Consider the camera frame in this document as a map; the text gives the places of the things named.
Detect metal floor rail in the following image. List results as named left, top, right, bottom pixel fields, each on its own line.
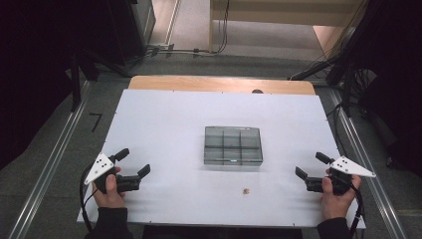
left=7, top=79, right=94, bottom=239
left=327, top=88, right=410, bottom=239

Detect dark cabinet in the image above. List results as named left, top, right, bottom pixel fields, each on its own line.
left=108, top=0, right=157, bottom=66

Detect light wooden shelf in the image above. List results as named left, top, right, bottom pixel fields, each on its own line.
left=208, top=0, right=366, bottom=53

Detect person's left hand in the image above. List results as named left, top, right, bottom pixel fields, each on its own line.
left=92, top=166, right=129, bottom=209

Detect floor cables with plugs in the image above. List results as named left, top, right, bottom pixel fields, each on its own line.
left=144, top=42, right=227, bottom=58

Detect black tripod stand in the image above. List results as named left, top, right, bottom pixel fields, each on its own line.
left=288, top=0, right=380, bottom=118

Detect dark curtain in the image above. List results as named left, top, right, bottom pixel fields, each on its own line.
left=0, top=0, right=115, bottom=171
left=347, top=0, right=422, bottom=178

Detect white board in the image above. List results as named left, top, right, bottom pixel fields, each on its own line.
left=76, top=88, right=367, bottom=230

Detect black metal stand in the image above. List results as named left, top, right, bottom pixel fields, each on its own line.
left=67, top=49, right=134, bottom=113

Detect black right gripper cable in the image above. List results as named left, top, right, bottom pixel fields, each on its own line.
left=347, top=183, right=365, bottom=239

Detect black floor cable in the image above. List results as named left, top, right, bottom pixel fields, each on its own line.
left=325, top=102, right=366, bottom=157

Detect wooden table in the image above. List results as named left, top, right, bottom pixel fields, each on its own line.
left=127, top=75, right=317, bottom=97

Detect person's right hand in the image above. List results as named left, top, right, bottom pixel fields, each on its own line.
left=319, top=168, right=362, bottom=221

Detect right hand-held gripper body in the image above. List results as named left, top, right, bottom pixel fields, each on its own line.
left=305, top=155, right=377, bottom=196

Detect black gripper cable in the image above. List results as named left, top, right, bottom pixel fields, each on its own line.
left=79, top=162, right=101, bottom=233
left=347, top=183, right=365, bottom=239

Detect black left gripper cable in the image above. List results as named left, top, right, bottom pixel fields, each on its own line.
left=79, top=162, right=101, bottom=233

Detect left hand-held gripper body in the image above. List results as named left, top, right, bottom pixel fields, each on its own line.
left=84, top=152, right=142, bottom=195

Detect clear plastic compartment box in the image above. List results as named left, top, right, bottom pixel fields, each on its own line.
left=203, top=125, right=265, bottom=167

